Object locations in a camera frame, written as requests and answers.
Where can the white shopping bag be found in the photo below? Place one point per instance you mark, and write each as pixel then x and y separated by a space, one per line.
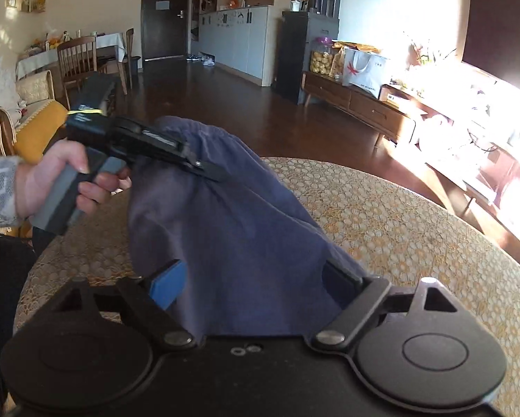
pixel 366 74

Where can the pair of white sneakers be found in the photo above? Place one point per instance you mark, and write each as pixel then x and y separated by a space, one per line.
pixel 208 61

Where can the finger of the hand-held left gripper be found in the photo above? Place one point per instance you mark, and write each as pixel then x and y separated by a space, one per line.
pixel 208 171

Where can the red flower plant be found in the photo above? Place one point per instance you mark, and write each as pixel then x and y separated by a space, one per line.
pixel 429 52

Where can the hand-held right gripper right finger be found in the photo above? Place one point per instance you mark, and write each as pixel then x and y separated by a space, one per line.
pixel 344 289

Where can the brown snack bag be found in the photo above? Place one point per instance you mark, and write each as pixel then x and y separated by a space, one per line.
pixel 337 67

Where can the clear cookie jar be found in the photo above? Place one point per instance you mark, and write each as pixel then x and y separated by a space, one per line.
pixel 321 58

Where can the black coffee machine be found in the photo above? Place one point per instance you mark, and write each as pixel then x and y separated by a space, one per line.
pixel 325 2

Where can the person's left hand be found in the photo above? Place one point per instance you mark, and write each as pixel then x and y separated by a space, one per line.
pixel 42 173

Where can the wooden TV sideboard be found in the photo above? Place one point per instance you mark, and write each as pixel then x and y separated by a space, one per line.
pixel 503 169

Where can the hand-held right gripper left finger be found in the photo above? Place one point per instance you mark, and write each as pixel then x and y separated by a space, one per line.
pixel 168 284

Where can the black television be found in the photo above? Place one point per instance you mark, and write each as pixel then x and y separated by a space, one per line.
pixel 503 30

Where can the pair of dark sneakers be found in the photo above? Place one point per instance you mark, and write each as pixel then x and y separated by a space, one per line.
pixel 194 57

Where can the black fridge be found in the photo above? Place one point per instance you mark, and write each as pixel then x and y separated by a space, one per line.
pixel 299 56

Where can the dark entrance door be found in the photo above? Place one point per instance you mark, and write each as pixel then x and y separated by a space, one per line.
pixel 164 17

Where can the yellow patterned back cushion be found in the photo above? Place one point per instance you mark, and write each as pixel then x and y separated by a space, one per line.
pixel 34 87

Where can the yellow blanket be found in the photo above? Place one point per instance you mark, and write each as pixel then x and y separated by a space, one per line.
pixel 38 130

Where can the grey-blue hallway cabinets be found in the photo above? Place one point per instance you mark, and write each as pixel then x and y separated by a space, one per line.
pixel 242 43

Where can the wooden slat-back dining chair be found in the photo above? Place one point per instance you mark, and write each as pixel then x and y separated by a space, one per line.
pixel 77 58
pixel 121 61

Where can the dining table with white cloth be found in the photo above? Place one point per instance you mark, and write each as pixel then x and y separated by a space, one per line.
pixel 110 43

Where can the blue-grey pants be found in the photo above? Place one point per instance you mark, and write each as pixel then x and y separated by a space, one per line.
pixel 225 226

